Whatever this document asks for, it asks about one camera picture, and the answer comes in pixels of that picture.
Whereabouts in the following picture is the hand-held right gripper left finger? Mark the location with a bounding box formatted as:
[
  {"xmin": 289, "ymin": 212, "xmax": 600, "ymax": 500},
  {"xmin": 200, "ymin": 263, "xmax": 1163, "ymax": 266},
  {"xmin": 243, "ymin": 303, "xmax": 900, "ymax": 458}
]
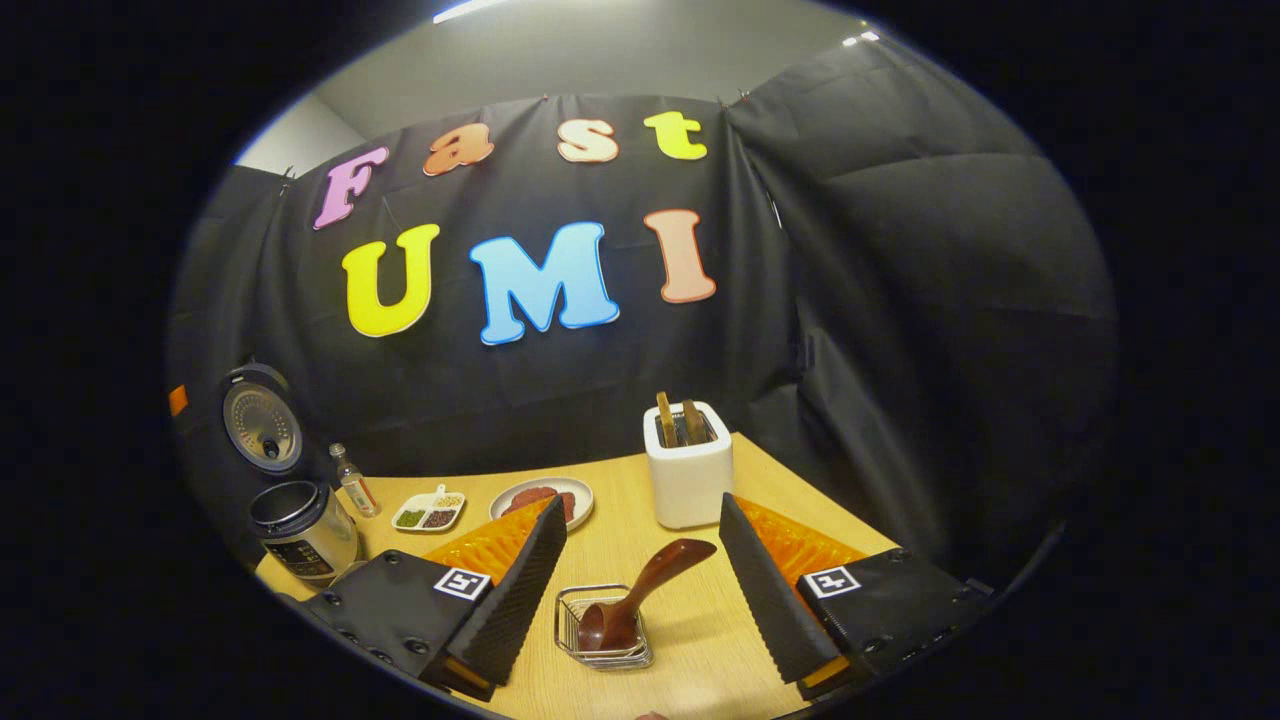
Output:
[{"xmin": 300, "ymin": 495, "xmax": 569, "ymax": 701}]

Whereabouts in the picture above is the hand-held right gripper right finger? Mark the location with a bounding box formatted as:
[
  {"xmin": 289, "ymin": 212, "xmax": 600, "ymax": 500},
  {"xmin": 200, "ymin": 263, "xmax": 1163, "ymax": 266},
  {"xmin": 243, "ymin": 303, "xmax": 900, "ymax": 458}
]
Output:
[{"xmin": 718, "ymin": 492, "xmax": 991, "ymax": 701}]

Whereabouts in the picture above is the brown wooden spoon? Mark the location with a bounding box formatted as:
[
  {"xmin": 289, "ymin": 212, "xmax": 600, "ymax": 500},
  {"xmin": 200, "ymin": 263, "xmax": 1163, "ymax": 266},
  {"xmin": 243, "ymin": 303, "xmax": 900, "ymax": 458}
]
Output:
[{"xmin": 578, "ymin": 538, "xmax": 718, "ymax": 653}]

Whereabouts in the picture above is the metal wire chopstick holder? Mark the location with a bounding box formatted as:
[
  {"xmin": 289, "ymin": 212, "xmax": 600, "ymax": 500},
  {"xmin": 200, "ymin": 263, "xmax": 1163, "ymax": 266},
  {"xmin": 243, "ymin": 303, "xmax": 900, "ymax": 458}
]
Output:
[{"xmin": 555, "ymin": 584, "xmax": 654, "ymax": 671}]

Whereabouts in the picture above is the grey rice cooker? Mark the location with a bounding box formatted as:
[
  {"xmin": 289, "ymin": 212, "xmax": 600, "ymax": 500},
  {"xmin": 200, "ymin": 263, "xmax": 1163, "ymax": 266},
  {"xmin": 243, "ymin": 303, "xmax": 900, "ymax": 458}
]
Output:
[{"xmin": 220, "ymin": 362, "xmax": 363, "ymax": 589}]

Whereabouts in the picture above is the white utensil holder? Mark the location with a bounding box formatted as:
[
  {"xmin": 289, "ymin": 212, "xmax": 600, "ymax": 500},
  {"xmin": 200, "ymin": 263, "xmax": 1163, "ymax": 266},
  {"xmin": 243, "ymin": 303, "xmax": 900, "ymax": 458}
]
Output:
[{"xmin": 643, "ymin": 400, "xmax": 735, "ymax": 530}]

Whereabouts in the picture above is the white divided bean dish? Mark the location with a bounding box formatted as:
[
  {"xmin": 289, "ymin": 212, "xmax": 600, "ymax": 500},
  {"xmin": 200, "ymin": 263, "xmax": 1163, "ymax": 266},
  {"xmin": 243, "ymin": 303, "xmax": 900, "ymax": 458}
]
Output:
[{"xmin": 391, "ymin": 484, "xmax": 467, "ymax": 533}]

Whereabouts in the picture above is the round white plate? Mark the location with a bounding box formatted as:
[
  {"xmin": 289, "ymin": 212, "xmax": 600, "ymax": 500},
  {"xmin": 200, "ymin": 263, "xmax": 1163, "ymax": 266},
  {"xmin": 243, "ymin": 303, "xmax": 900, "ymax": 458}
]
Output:
[{"xmin": 489, "ymin": 477, "xmax": 595, "ymax": 533}]

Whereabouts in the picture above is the small clear glass bottle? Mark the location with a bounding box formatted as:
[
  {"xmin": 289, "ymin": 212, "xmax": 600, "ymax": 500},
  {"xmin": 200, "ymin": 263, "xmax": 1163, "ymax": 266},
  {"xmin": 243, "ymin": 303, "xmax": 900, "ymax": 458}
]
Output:
[{"xmin": 329, "ymin": 443, "xmax": 382, "ymax": 519}]

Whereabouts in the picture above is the black backdrop cloth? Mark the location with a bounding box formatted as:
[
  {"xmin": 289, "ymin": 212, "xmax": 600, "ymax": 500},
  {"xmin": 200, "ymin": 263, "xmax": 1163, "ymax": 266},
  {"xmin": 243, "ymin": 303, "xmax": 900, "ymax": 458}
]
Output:
[{"xmin": 165, "ymin": 40, "xmax": 1116, "ymax": 601}]

